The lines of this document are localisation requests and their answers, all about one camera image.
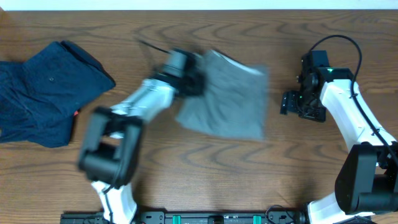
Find grey shorts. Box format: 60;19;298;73
175;50;269;141

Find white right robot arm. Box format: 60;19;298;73
280;50;397;223

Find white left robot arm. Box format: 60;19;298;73
77;49;205;223

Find navy blue folded shorts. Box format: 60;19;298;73
1;40;116;148

